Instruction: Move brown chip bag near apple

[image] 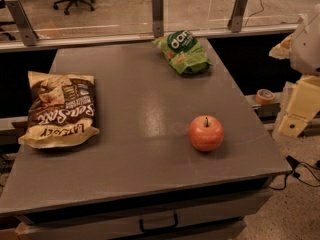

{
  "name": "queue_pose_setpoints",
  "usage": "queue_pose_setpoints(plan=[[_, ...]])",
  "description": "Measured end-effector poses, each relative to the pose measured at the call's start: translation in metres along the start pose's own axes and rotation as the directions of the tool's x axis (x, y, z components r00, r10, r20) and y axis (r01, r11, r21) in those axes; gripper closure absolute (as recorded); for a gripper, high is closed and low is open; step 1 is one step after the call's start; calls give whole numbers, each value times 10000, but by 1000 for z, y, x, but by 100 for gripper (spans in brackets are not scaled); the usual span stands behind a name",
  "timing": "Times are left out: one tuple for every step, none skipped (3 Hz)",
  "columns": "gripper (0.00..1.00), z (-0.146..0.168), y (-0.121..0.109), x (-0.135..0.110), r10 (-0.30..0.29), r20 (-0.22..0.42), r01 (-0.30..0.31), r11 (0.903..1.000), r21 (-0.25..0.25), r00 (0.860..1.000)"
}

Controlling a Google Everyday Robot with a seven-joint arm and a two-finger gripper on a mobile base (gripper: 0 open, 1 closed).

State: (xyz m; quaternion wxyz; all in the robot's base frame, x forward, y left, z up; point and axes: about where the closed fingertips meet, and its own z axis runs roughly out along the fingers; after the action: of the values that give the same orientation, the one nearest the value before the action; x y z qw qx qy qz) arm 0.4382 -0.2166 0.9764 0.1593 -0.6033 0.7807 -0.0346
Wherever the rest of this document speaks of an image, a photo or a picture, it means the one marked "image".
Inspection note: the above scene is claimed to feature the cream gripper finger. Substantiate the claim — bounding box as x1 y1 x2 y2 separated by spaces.
278 115 308 137

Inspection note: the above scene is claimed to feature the brown Late July chip bag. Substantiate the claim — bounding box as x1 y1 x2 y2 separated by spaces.
18 71 100 149

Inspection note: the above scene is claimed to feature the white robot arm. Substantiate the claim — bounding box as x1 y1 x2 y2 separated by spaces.
269 4 320 137

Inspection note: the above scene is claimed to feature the red apple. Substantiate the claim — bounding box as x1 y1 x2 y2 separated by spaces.
189 115 224 152

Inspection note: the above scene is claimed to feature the green snack bag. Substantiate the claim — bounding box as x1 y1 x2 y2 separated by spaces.
153 30 212 75

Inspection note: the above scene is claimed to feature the roll of tape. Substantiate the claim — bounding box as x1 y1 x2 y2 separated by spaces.
256 89 274 104

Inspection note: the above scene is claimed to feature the grey table drawer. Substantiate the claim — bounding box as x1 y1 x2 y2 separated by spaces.
16 188 272 240

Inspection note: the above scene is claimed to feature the black floor cable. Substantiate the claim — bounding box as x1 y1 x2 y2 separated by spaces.
269 155 320 191

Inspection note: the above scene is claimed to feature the right metal bracket post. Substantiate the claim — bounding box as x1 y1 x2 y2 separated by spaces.
227 0 248 33

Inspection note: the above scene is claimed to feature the metal bracket post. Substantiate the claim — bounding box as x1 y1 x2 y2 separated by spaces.
227 0 248 33
152 0 164 38
5 0 39 46

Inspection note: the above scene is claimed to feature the middle metal bracket post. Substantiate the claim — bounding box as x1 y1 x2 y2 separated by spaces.
152 0 164 38

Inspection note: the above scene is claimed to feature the left metal bracket post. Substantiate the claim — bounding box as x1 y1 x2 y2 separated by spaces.
5 0 39 46

